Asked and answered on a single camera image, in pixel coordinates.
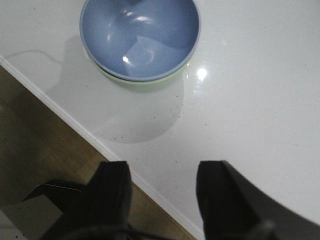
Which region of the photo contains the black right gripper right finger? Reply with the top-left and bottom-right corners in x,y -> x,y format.
196,160 -> 320,240

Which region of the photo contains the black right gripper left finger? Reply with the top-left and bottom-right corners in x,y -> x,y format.
41,161 -> 132,240

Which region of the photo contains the green plastic bowl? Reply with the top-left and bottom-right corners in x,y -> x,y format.
82,46 -> 195,93

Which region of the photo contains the blue plastic bowl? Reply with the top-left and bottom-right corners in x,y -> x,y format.
79,0 -> 201,83

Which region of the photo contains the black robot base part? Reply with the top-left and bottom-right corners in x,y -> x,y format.
22,180 -> 85,212

